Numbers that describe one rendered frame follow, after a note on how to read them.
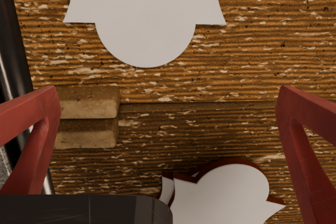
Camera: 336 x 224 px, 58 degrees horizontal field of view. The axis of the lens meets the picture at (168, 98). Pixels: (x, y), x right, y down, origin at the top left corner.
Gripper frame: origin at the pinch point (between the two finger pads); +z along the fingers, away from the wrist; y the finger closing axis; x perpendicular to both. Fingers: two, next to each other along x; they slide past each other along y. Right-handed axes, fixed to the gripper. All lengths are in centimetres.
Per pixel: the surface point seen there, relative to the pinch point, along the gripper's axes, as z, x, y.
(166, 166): 10.0, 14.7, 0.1
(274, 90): 11.5, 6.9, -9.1
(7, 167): 11.2, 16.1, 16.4
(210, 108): 11.2, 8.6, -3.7
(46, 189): 10.4, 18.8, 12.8
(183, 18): 11.1, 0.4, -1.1
